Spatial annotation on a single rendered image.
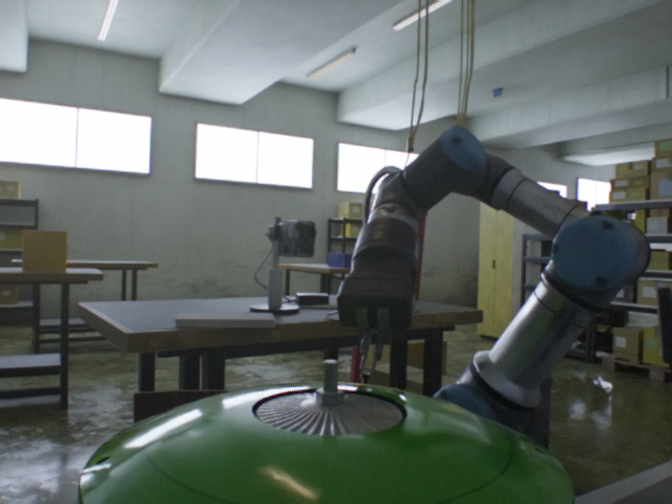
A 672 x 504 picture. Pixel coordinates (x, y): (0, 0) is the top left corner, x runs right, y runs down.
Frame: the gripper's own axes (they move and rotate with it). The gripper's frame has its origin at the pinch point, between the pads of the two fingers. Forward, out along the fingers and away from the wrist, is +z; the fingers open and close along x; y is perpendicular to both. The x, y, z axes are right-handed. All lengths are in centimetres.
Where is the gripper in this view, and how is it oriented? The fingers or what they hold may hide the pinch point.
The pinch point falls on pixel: (365, 378)
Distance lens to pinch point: 51.5
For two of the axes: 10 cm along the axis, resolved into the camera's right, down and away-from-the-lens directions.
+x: 9.8, 0.3, -2.2
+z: -2.0, 5.7, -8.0
